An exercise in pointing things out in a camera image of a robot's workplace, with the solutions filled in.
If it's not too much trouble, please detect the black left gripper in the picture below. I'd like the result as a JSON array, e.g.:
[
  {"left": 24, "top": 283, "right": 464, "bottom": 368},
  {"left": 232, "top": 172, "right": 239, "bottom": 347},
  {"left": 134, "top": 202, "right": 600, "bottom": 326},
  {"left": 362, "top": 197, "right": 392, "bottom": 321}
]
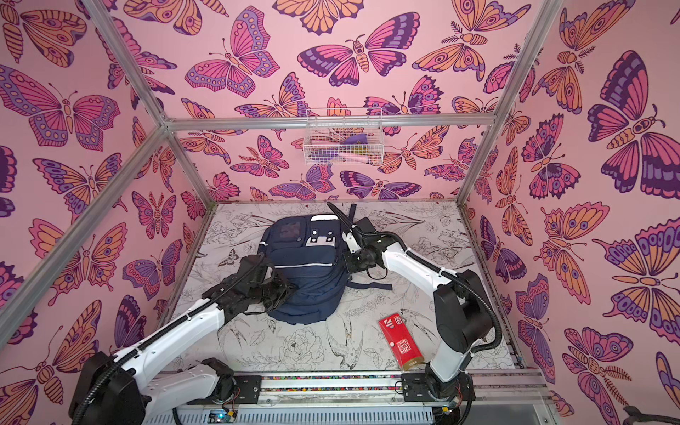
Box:
[{"left": 248, "top": 271, "right": 299, "bottom": 311}]

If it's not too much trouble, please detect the navy blue backpack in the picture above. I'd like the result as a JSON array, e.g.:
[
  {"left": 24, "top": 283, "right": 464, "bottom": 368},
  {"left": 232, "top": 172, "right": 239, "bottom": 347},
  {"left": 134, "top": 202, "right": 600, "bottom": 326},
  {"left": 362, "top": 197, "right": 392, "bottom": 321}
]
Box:
[{"left": 258, "top": 214, "right": 392, "bottom": 325}]

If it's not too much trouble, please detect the red pencil case package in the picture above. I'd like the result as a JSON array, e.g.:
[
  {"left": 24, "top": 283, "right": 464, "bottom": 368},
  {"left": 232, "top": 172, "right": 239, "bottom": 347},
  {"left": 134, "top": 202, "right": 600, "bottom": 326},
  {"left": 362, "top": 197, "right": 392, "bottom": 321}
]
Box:
[{"left": 378, "top": 313, "right": 424, "bottom": 370}]

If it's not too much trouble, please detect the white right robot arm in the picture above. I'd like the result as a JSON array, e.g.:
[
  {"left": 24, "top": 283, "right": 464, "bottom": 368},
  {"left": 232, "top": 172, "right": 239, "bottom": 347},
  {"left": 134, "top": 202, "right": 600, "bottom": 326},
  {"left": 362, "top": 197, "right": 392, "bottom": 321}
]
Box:
[{"left": 327, "top": 202, "right": 503, "bottom": 400}]

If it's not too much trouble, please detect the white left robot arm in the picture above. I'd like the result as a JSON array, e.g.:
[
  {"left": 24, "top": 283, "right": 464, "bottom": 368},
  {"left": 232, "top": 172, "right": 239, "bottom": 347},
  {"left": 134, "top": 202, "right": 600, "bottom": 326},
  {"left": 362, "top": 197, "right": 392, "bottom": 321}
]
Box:
[{"left": 69, "top": 254, "right": 297, "bottom": 424}]

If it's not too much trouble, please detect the pink item in basket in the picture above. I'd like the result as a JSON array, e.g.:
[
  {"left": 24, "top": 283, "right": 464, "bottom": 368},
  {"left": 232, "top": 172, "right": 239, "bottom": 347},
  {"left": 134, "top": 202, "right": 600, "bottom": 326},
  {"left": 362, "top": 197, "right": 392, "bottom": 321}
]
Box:
[{"left": 334, "top": 152, "right": 371, "bottom": 165}]

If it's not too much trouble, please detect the purple item in basket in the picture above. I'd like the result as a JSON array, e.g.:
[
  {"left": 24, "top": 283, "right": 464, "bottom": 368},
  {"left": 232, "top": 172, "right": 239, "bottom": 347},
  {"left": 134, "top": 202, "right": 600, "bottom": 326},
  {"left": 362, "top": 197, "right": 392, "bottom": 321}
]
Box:
[{"left": 341, "top": 133, "right": 368, "bottom": 146}]

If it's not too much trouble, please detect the green circuit board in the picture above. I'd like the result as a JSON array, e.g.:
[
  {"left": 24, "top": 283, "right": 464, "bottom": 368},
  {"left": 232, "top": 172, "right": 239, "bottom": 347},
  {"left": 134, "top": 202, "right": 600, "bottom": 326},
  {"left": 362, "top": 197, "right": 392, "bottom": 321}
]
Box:
[{"left": 208, "top": 409, "right": 237, "bottom": 424}]

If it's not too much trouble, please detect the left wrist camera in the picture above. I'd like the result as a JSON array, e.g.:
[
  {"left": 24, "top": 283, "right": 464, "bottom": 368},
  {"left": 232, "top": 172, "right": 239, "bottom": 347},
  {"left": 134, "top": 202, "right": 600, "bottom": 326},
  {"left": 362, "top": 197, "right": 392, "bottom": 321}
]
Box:
[{"left": 236, "top": 255, "right": 271, "bottom": 286}]

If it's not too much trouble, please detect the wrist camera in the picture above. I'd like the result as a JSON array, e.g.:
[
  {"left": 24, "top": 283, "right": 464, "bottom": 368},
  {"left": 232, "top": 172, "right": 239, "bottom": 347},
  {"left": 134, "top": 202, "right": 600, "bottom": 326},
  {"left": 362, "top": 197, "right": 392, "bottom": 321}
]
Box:
[
  {"left": 236, "top": 255, "right": 271, "bottom": 286},
  {"left": 343, "top": 217, "right": 376, "bottom": 253}
]

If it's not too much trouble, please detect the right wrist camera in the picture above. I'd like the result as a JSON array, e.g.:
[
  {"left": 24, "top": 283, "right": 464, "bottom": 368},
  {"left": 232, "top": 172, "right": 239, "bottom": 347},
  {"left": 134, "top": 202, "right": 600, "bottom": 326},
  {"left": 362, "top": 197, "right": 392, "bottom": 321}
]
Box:
[{"left": 343, "top": 217, "right": 376, "bottom": 253}]

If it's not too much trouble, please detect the white wire wall basket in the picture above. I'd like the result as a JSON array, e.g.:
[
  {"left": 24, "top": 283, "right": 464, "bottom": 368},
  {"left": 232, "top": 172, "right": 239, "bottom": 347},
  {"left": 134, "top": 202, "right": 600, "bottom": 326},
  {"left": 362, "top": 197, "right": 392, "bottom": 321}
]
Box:
[{"left": 301, "top": 106, "right": 385, "bottom": 166}]

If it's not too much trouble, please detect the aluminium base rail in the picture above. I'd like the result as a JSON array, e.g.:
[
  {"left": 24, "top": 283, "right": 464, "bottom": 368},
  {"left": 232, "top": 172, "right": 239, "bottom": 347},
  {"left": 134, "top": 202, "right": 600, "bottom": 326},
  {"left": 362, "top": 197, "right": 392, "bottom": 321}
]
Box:
[{"left": 105, "top": 368, "right": 479, "bottom": 425}]

